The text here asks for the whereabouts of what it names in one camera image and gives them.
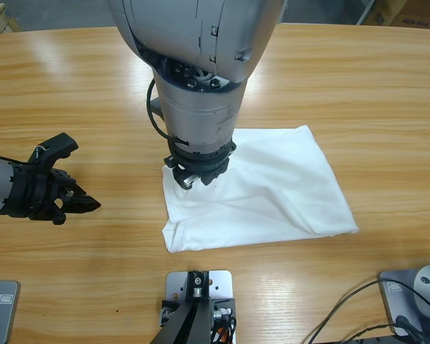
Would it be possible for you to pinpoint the white t-shirt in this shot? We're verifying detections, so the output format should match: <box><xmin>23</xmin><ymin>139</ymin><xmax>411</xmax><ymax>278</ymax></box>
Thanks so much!
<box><xmin>161</xmin><ymin>124</ymin><xmax>360</xmax><ymax>254</ymax></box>

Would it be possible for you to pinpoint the arm base with cables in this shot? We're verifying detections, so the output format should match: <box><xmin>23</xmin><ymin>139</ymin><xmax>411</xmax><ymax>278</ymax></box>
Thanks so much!
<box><xmin>310</xmin><ymin>279</ymin><xmax>430</xmax><ymax>344</ymax></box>

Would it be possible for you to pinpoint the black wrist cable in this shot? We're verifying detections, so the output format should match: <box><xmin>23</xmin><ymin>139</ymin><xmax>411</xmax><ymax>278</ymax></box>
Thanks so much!
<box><xmin>145</xmin><ymin>77</ymin><xmax>190</xmax><ymax>147</ymax></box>

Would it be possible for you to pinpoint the cardboard box with blue print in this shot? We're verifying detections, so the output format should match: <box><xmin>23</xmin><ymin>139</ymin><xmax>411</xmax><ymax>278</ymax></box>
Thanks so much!
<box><xmin>365</xmin><ymin>0</ymin><xmax>409</xmax><ymax>27</ymax></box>

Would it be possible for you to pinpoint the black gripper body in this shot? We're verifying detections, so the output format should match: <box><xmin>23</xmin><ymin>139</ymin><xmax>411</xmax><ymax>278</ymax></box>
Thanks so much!
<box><xmin>163</xmin><ymin>140</ymin><xmax>238</xmax><ymax>190</ymax></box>
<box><xmin>2</xmin><ymin>163</ymin><xmax>77</xmax><ymax>226</ymax></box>

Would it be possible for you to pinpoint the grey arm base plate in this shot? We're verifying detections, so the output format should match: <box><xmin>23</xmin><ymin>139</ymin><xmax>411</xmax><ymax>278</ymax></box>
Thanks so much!
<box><xmin>377</xmin><ymin>269</ymin><xmax>430</xmax><ymax>338</ymax></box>
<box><xmin>0</xmin><ymin>279</ymin><xmax>22</xmax><ymax>344</ymax></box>

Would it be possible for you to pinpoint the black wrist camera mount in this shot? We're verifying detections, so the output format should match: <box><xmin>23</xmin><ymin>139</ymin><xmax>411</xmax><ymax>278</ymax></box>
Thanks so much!
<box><xmin>27</xmin><ymin>132</ymin><xmax>80</xmax><ymax>170</ymax></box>
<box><xmin>150</xmin><ymin>96</ymin><xmax>166</xmax><ymax>121</ymax></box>

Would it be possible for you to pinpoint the dark camera post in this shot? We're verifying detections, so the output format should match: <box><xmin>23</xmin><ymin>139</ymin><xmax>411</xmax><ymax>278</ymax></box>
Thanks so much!
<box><xmin>153</xmin><ymin>271</ymin><xmax>211</xmax><ymax>344</ymax></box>

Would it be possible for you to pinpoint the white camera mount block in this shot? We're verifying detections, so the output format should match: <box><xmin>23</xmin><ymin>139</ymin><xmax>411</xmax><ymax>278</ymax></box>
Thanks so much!
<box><xmin>164</xmin><ymin>270</ymin><xmax>237</xmax><ymax>344</ymax></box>

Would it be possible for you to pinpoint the cardboard box with black print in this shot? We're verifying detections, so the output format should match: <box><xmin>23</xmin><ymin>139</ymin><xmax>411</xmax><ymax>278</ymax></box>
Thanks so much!
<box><xmin>390</xmin><ymin>0</ymin><xmax>430</xmax><ymax>29</ymax></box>

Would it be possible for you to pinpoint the white metal frame leg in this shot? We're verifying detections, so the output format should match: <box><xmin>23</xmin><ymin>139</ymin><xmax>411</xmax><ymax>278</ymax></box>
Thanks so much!
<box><xmin>355</xmin><ymin>0</ymin><xmax>376</xmax><ymax>25</ymax></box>
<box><xmin>277</xmin><ymin>0</ymin><xmax>290</xmax><ymax>24</ymax></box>

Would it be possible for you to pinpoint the orange and black cable bundle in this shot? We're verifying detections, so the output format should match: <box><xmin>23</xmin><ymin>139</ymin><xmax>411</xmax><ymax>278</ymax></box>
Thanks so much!
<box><xmin>211</xmin><ymin>317</ymin><xmax>237</xmax><ymax>341</ymax></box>

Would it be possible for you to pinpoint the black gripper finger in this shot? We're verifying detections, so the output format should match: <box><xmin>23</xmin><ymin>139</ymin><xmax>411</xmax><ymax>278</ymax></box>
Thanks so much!
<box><xmin>62</xmin><ymin>183</ymin><xmax>102</xmax><ymax>206</ymax></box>
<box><xmin>59</xmin><ymin>202</ymin><xmax>102</xmax><ymax>216</ymax></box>

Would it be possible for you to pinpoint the wooden pallet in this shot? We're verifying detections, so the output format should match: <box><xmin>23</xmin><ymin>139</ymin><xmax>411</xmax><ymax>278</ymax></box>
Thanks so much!
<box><xmin>0</xmin><ymin>2</ymin><xmax>22</xmax><ymax>35</ymax></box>

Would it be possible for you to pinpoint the black plug cable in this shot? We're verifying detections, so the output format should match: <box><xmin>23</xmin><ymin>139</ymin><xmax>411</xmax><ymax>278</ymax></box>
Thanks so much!
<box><xmin>395</xmin><ymin>314</ymin><xmax>422</xmax><ymax>340</ymax></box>

